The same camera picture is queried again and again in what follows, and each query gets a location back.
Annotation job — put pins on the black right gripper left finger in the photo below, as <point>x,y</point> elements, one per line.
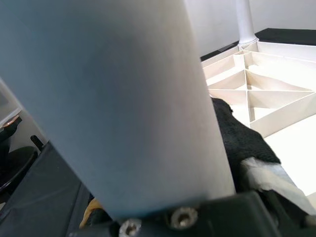
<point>95,216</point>

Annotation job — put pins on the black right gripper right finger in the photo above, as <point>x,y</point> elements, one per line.
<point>242,143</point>

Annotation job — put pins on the white plastic table leg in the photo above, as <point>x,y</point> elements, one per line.
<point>245,22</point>
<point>111,98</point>

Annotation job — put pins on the white plastic table top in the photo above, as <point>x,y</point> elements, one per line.
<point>271,111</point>

